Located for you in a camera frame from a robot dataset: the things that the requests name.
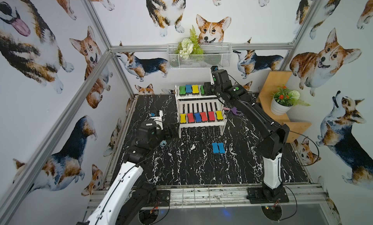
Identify white wooden shelf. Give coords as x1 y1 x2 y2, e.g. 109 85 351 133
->
175 85 227 137

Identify blue eraser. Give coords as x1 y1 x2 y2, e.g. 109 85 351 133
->
194 113 202 123
212 142 220 154
218 142 226 154
185 85 193 94

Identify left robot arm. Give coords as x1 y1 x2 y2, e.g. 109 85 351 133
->
84 119 180 225

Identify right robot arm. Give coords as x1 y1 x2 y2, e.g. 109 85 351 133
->
207 66 289 202

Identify wooden corner shelf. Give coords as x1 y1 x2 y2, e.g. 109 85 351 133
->
257 71 312 143

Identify teal dustpan with brush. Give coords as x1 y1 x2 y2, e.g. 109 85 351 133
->
159 140 167 147

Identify yellow eraser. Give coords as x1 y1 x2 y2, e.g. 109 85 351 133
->
215 110 224 121
192 85 200 95
180 114 187 124

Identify purple pink toy rake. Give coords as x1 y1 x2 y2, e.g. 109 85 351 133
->
223 107 243 116

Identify red eraser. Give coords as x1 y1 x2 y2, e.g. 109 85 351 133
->
200 112 208 123
187 113 195 123
207 111 216 122

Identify artificial fern white flowers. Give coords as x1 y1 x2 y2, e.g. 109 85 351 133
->
175 26 204 60

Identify potted plant white pot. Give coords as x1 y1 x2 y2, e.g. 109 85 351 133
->
271 85 310 116

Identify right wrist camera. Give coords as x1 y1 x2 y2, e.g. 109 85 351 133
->
210 66 219 73

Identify white wire basket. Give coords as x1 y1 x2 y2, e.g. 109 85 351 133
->
167 43 233 69

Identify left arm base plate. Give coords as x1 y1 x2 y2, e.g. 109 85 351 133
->
145 190 171 207

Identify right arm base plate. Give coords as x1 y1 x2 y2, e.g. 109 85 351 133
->
246 187 289 204

